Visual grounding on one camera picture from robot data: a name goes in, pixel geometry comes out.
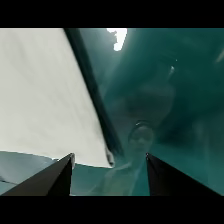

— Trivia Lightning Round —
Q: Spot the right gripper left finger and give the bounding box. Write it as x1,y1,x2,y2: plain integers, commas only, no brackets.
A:
0,152,76,197

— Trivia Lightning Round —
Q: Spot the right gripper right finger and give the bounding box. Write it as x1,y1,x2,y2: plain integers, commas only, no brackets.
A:
145,152,223,197

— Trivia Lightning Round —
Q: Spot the white garment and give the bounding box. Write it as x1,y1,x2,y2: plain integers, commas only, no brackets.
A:
0,27,116,169

